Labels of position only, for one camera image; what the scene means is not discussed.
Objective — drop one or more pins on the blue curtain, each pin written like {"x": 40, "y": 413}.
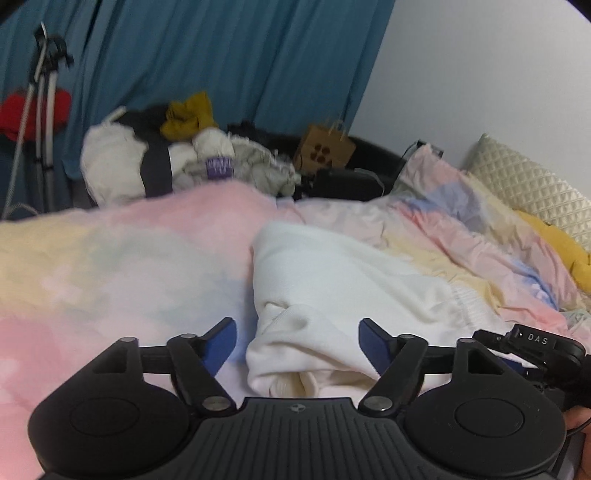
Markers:
{"x": 240, "y": 60}
{"x": 18, "y": 55}

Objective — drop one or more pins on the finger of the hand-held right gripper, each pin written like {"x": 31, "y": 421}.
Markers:
{"x": 494, "y": 342}

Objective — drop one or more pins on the black leather bench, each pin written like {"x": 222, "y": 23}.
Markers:
{"x": 376, "y": 152}

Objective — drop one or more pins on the cream quilted pillow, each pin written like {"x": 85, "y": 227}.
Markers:
{"x": 521, "y": 184}

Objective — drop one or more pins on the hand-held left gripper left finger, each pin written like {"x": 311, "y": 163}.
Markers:
{"x": 221, "y": 346}

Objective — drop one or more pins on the mustard garment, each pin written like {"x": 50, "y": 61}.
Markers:
{"x": 189, "y": 117}

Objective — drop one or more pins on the grey jacket with purple label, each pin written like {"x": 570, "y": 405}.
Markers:
{"x": 258, "y": 166}

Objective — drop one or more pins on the pastel pillow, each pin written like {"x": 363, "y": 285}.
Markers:
{"x": 431, "y": 166}

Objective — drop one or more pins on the white pants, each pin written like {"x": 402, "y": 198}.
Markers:
{"x": 332, "y": 277}

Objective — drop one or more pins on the silver tripod stand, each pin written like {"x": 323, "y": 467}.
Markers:
{"x": 44, "y": 115}

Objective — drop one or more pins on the white fleece garment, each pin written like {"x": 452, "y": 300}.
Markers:
{"x": 111, "y": 161}

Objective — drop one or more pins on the pastel duvet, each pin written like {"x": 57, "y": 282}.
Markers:
{"x": 115, "y": 258}

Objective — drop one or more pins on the black case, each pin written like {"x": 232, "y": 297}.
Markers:
{"x": 341, "y": 184}

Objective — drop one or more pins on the dark fuzzy garment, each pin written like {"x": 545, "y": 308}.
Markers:
{"x": 258, "y": 134}

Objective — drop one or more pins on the red cloth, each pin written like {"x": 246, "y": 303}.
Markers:
{"x": 14, "y": 115}

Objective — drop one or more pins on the brown paper bag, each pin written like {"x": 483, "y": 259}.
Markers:
{"x": 325, "y": 150}

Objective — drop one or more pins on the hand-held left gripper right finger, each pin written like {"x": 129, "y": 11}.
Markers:
{"x": 374, "y": 350}

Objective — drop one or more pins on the black garment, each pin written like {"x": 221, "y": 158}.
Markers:
{"x": 157, "y": 170}

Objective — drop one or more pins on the person's right hand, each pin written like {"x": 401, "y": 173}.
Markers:
{"x": 579, "y": 420}

